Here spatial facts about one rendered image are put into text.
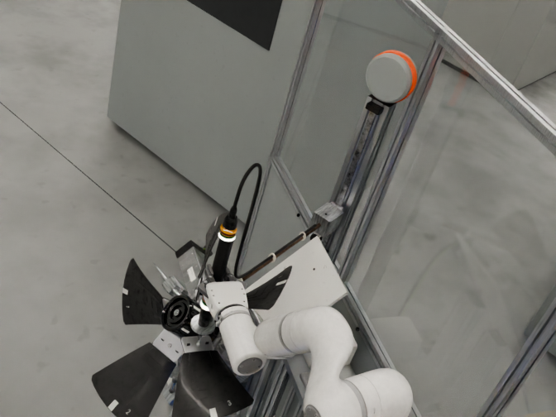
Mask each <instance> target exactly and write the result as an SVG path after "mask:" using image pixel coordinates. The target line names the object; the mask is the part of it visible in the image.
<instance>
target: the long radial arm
mask: <svg viewBox="0 0 556 417"><path fill-rule="evenodd" d="M178 262H179V264H180V269H181V272H182V275H183V278H184V281H185V285H186V289H187V291H188V294H189V296H190V297H191V298H193V299H194V296H195V293H194V291H195V287H196V288H197V286H198V285H197V284H198V281H199V278H198V276H199V273H200V271H201V268H202V265H203V262H204V254H203V253H202V252H201V251H199V250H198V249H197V248H195V247H191V248H190V249H189V250H188V251H187V252H186V253H184V254H183V255H182V256H180V257H179V258H178ZM205 269H207V268H206V266H205V268H204V271H205ZM205 279H206V275H205V273H204V275H203V282H204V280H205Z"/></svg>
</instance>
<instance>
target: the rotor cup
mask: <svg viewBox="0 0 556 417"><path fill-rule="evenodd" d="M194 306H195V307H197V308H198V309H201V305H200V303H199V302H198V301H196V300H194V299H193V298H191V297H190V296H188V295H184V294H180V295H176V296H174V297H173V298H172V299H170V300H169V301H168V302H167V304H166V305H165V307H164V309H163V311H162V314H161V325H162V327H163V328H164V329H165V330H166V331H167V332H169V333H172V334H173V335H175V336H176V337H177V338H182V337H192V336H199V335H198V334H197V333H196V332H195V331H193V329H192V328H191V326H190V324H191V319H192V318H193V317H194V316H195V315H198V314H199V311H198V310H197V309H195V308H194ZM177 309H178V310H179V311H180V312H179V314H178V315H177V316H174V312H175V310H177ZM214 322H215V329H214V331H213V332H212V333H211V334H209V336H210V337H211V340H212V342H213V341H214V340H215V338H216V337H217V336H218V333H219V327H216V322H217V321H216V320H214ZM182 328H184V329H186V330H188V331H189V333H186V332H185V331H183V330H182Z"/></svg>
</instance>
